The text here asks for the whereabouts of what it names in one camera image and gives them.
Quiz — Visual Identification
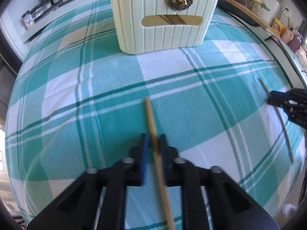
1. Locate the teal plaid tablecloth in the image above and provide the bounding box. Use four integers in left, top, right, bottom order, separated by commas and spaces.
5, 0, 305, 222

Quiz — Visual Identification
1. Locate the wooden cutting board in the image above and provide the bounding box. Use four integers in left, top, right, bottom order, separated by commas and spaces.
226, 0, 280, 38

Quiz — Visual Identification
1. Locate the cream utensil holder box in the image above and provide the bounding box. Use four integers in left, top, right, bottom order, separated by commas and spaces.
111, 0, 218, 55

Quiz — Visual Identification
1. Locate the wooden chopstick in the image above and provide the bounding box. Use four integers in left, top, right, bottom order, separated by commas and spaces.
145, 98, 175, 230
258, 78, 294, 165

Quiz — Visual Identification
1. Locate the white knife block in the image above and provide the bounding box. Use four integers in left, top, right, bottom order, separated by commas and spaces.
258, 0, 281, 25

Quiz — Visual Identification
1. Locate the purple soap dispenser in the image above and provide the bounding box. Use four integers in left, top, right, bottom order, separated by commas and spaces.
288, 35, 302, 53

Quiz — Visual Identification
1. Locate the white spice jar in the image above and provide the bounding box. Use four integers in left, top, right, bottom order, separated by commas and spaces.
21, 10, 35, 30

